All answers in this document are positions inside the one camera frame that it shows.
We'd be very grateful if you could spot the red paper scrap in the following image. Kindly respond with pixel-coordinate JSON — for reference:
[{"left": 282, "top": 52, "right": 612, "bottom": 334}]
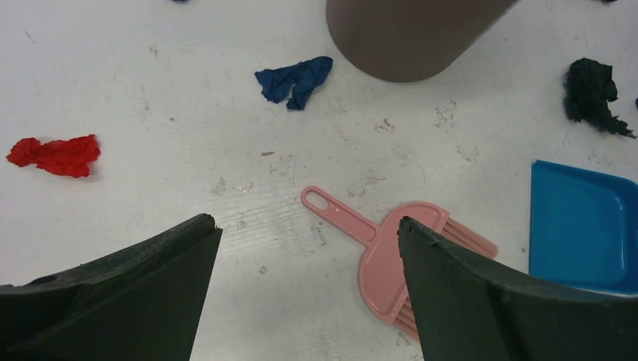
[{"left": 6, "top": 134, "right": 101, "bottom": 178}]

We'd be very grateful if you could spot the pink hand brush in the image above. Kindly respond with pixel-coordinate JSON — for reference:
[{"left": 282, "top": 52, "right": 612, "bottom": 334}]
[{"left": 301, "top": 186, "right": 498, "bottom": 340}]

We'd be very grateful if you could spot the brown waste bin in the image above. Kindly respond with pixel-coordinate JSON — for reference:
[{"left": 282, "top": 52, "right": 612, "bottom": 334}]
[{"left": 325, "top": 0, "right": 516, "bottom": 83}]

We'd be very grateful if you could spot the blue plastic dustpan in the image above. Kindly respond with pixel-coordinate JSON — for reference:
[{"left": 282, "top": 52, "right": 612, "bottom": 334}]
[{"left": 529, "top": 160, "right": 637, "bottom": 296}]

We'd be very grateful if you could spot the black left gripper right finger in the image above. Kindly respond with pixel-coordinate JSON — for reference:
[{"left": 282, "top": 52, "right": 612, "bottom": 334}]
[{"left": 397, "top": 217, "right": 637, "bottom": 360}]

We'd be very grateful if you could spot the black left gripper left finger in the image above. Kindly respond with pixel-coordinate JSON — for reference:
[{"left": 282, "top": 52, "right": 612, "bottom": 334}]
[{"left": 1, "top": 214, "right": 222, "bottom": 360}]

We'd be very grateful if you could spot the blue paper scrap near bin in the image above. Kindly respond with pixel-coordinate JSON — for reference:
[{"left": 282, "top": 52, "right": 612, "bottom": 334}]
[{"left": 254, "top": 56, "right": 333, "bottom": 111}]

